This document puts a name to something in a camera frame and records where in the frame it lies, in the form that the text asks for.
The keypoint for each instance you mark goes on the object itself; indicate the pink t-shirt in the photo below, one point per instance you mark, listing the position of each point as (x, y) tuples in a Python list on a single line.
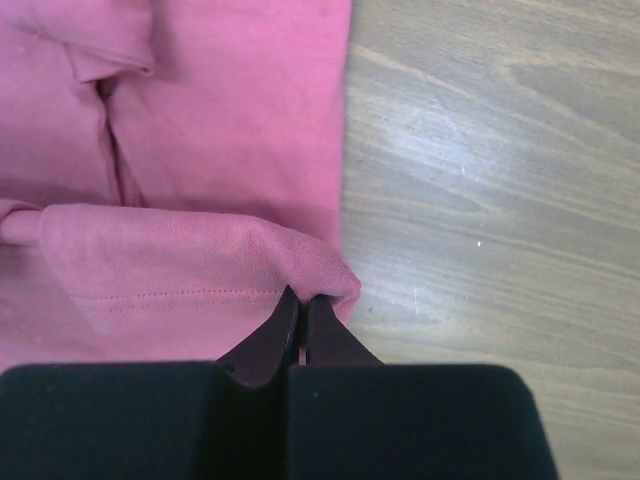
[(168, 168)]

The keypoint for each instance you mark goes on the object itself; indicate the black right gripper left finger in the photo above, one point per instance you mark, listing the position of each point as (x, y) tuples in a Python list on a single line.
[(167, 420)]

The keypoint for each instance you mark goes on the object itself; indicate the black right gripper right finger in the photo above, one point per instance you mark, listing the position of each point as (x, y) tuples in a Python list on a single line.
[(352, 417)]

